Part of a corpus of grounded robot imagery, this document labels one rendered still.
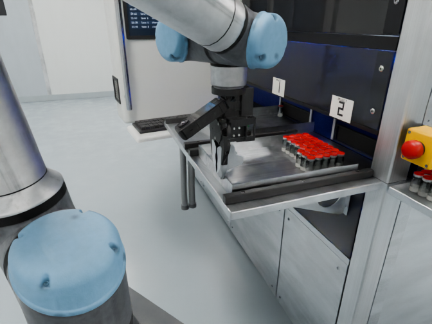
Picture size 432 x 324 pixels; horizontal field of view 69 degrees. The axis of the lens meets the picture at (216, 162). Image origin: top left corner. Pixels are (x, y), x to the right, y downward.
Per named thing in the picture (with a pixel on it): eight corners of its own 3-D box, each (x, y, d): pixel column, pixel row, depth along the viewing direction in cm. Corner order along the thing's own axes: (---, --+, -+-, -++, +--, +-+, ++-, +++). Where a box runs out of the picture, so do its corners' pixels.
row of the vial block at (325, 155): (292, 148, 97) (294, 134, 96) (330, 171, 82) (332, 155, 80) (286, 148, 97) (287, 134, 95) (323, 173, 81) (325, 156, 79)
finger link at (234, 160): (245, 180, 73) (246, 143, 69) (220, 185, 71) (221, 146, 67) (239, 175, 75) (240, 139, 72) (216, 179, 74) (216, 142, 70)
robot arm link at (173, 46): (193, 11, 45) (243, 13, 52) (148, 13, 53) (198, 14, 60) (194, 67, 49) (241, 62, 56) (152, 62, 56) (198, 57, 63)
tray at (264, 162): (299, 142, 103) (299, 132, 101) (355, 176, 80) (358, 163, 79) (198, 155, 92) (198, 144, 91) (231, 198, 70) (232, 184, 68)
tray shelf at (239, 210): (270, 114, 140) (270, 110, 140) (404, 184, 80) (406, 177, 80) (164, 125, 126) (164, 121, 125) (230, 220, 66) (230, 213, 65)
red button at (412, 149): (409, 153, 69) (414, 136, 67) (426, 160, 66) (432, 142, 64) (396, 155, 68) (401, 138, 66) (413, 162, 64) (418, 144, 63)
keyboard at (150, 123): (210, 114, 161) (210, 110, 160) (223, 121, 150) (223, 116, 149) (132, 125, 145) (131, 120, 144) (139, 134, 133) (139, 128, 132)
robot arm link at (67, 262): (53, 391, 33) (20, 294, 27) (16, 313, 41) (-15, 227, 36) (151, 321, 40) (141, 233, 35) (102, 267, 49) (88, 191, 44)
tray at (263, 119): (276, 113, 135) (277, 105, 134) (313, 131, 113) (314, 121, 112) (201, 121, 125) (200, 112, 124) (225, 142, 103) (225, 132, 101)
